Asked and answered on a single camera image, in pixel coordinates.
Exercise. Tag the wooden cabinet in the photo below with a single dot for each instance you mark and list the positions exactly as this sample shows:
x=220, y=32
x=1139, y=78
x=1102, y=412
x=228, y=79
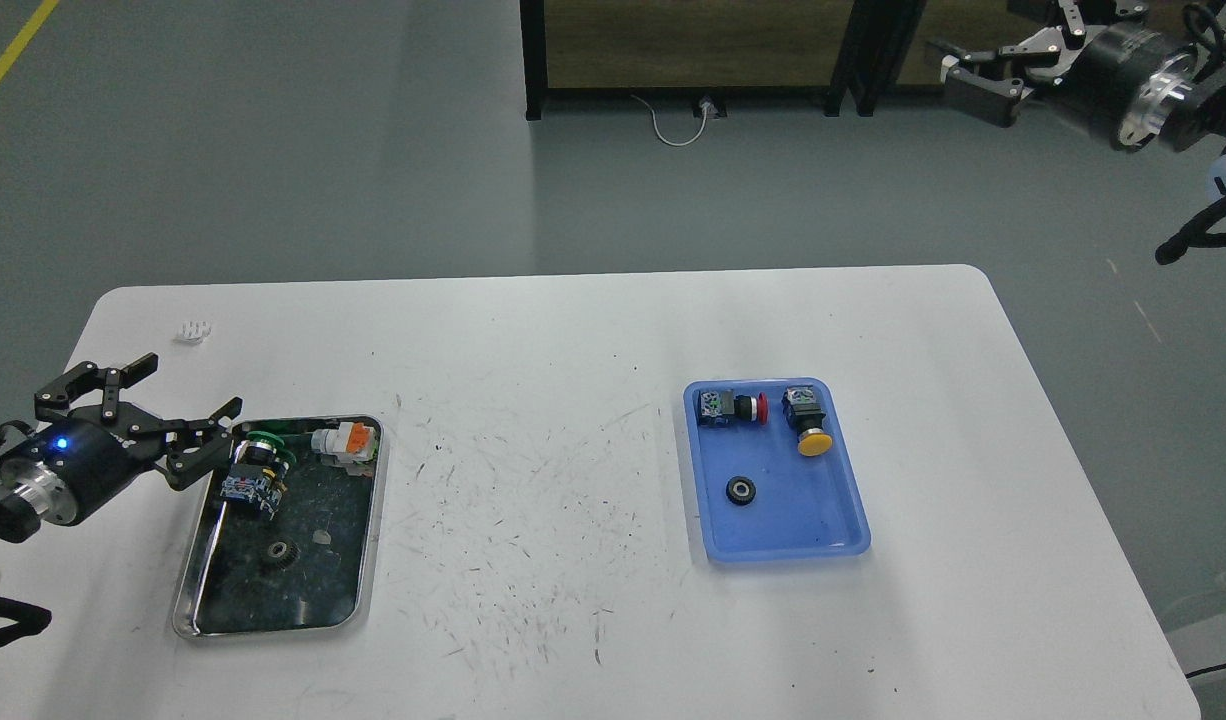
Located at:
x=894, y=58
x=695, y=49

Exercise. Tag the wooden cabinet left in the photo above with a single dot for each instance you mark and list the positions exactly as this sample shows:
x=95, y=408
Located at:
x=695, y=49

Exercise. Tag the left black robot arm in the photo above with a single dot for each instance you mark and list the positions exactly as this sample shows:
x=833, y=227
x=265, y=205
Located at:
x=18, y=523

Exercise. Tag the black gear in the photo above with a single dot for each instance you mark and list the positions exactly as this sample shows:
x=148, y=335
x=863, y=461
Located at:
x=280, y=554
x=740, y=491

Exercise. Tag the wooden cabinet right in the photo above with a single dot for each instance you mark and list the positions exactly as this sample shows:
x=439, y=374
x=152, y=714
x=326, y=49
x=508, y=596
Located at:
x=894, y=58

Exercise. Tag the small white plastic clip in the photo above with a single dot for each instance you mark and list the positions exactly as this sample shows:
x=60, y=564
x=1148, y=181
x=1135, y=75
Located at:
x=193, y=333

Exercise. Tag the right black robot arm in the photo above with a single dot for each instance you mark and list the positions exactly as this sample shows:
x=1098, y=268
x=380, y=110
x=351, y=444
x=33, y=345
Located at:
x=1207, y=229

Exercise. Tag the silver metal tray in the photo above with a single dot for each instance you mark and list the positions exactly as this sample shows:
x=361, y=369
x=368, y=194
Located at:
x=333, y=514

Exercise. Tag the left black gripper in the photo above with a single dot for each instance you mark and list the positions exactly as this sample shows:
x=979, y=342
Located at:
x=70, y=469

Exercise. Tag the red push button switch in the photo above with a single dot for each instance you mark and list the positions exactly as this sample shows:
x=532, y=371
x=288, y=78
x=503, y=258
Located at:
x=721, y=407

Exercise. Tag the green push button switch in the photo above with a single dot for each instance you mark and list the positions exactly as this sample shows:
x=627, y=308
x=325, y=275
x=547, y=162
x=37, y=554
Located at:
x=256, y=479

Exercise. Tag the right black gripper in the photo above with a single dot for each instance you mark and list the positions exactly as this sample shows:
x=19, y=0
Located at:
x=1127, y=87

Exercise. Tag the yellow push button switch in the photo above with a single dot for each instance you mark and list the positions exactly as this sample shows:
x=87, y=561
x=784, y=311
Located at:
x=804, y=412

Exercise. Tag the orange white switch module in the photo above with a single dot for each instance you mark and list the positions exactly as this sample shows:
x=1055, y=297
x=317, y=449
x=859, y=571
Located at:
x=348, y=445

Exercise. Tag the blue plastic tray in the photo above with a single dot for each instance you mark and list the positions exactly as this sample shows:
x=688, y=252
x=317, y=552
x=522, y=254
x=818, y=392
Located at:
x=805, y=508

